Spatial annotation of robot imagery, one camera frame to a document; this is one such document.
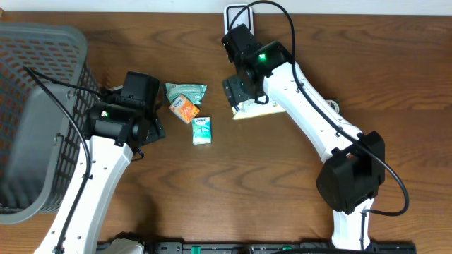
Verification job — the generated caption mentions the white barcode scanner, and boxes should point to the white barcode scanner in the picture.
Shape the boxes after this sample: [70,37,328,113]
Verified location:
[223,4,254,35]

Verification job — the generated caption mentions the black cable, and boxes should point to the black cable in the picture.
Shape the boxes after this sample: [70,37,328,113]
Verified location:
[227,0,410,250]
[22,65,107,254]

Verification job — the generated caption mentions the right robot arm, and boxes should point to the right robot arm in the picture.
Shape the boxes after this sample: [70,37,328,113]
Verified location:
[222,25,385,250]

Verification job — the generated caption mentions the orange tissue pack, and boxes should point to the orange tissue pack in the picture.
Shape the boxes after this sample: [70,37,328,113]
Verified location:
[169,95,200,123]

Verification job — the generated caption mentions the teal Kleenex tissue pack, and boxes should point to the teal Kleenex tissue pack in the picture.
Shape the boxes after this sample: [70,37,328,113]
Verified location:
[191,117,212,145]

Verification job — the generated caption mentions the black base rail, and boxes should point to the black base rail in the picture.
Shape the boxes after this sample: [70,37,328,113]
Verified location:
[97,241,418,254]

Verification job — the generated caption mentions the right black cable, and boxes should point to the right black cable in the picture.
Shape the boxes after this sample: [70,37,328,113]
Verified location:
[227,0,410,250]

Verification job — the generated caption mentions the grey plastic basket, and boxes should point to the grey plastic basket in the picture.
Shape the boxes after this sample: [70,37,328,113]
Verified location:
[1,23,98,224]

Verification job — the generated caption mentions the left black cable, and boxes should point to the left black cable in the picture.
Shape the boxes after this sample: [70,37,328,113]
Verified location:
[22,65,107,254]

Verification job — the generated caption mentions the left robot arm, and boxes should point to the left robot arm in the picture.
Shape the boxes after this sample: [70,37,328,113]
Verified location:
[36,71,165,253]

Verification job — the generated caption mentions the yellow wet wipes pack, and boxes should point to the yellow wet wipes pack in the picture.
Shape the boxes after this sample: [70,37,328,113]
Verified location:
[232,99,285,120]

